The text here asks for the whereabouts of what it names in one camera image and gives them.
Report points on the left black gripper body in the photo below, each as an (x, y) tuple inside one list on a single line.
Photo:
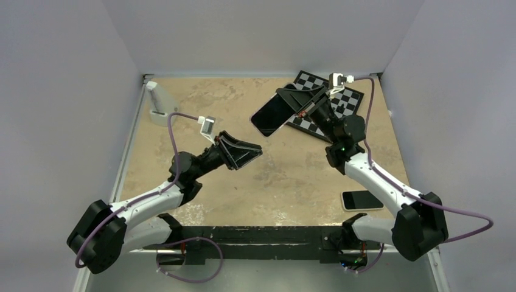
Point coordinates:
[(223, 151)]

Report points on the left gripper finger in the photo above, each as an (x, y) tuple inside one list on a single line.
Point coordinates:
[(241, 157), (242, 139)]

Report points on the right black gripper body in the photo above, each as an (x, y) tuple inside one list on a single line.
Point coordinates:
[(318, 103)]

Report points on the phone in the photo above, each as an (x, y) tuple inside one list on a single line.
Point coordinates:
[(360, 200), (272, 115)]

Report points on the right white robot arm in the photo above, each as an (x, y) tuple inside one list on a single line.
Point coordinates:
[(418, 224)]

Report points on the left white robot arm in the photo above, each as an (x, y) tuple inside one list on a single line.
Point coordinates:
[(107, 230)]

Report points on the phone in white case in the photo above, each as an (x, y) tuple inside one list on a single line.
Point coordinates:
[(360, 200)]

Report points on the black chess piece right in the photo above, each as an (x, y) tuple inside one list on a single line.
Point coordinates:
[(340, 109)]

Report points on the black white chessboard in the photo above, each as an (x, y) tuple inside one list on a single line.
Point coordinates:
[(350, 98)]

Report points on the white dispenser stand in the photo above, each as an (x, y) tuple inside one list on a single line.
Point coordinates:
[(161, 103)]

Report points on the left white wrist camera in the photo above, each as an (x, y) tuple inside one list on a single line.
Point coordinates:
[(207, 128)]

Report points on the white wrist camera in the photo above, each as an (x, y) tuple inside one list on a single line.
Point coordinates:
[(337, 83), (207, 128)]

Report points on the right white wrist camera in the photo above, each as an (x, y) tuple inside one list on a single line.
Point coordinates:
[(337, 83)]

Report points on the aluminium frame rail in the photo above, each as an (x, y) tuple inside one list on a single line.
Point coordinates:
[(128, 146)]

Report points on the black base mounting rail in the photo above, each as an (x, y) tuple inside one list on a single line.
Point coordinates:
[(325, 244)]

